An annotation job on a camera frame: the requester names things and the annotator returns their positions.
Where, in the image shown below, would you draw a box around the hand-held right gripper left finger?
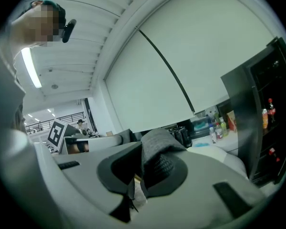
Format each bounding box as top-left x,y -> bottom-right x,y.
52,141 -> 143,229

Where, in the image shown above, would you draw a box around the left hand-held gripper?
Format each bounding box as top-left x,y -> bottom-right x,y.
47,118 -> 123,155

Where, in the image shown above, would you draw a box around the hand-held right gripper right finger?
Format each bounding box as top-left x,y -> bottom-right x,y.
138,149 -> 266,229

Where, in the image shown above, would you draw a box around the white plastic bottle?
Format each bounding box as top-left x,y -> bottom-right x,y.
209,125 -> 217,145

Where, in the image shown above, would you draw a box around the white bottle with red label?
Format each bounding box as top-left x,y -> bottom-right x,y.
215,122 -> 224,140

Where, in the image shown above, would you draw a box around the black metal railing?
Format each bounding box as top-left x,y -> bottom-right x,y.
25,112 -> 85,135

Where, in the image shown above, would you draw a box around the orange snack box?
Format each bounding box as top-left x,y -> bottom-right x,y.
226,110 -> 238,132

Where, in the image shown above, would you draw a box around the white roller blind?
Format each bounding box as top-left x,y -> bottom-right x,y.
135,0 -> 277,115
104,27 -> 195,135

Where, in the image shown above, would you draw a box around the black glass-door cabinet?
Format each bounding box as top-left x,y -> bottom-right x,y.
220,37 -> 286,186

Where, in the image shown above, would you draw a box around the red drink bottle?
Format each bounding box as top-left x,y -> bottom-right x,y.
268,147 -> 281,163

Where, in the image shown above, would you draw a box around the orange drink bottle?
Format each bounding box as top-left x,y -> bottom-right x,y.
262,108 -> 269,130

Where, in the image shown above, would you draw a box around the cola bottle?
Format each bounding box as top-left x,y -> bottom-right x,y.
267,98 -> 276,123

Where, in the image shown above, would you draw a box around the long ceiling light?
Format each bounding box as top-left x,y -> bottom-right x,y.
20,47 -> 42,89

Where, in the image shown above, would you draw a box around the person's grey-brown t-shirt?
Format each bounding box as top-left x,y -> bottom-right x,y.
0,44 -> 27,135

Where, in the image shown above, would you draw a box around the person's head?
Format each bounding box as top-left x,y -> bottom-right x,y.
10,0 -> 67,54

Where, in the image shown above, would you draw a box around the black head camera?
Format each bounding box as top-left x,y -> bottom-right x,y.
61,19 -> 77,44

